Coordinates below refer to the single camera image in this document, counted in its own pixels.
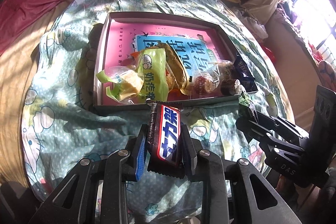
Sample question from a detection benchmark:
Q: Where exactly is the Snickers chocolate bar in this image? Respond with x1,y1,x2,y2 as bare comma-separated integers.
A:
146,100,185,178

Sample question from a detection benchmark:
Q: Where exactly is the black green snack packet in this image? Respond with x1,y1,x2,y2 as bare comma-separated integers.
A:
239,92,257,121

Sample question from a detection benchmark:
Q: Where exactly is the dark red candy packet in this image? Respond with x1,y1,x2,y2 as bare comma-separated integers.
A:
220,79,242,96

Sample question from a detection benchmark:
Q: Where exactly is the clear packet red pastry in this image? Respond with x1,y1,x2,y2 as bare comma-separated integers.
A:
191,65,221,98

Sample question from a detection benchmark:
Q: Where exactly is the white yellow snack packet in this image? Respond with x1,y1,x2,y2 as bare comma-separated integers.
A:
157,42,191,96

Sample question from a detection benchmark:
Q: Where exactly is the green milk candy bag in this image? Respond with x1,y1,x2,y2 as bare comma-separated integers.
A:
96,48,169,105

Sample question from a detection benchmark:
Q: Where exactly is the blue Oreo cookie packet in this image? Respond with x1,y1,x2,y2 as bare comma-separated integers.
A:
234,55,258,93

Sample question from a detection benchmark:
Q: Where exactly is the orange biscuit packet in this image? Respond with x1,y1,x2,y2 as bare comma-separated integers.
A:
130,52,139,60

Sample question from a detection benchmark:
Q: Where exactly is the green cartoon print blanket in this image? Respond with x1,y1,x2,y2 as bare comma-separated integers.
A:
20,0,295,222

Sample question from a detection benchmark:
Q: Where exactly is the grey cardboard box tray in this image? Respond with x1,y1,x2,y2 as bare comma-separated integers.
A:
92,11,259,117

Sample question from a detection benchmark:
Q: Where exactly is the red plastic bag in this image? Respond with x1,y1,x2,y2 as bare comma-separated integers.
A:
261,45,276,64

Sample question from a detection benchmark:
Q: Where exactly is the white plastic bag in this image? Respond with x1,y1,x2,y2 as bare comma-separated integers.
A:
231,7,268,43

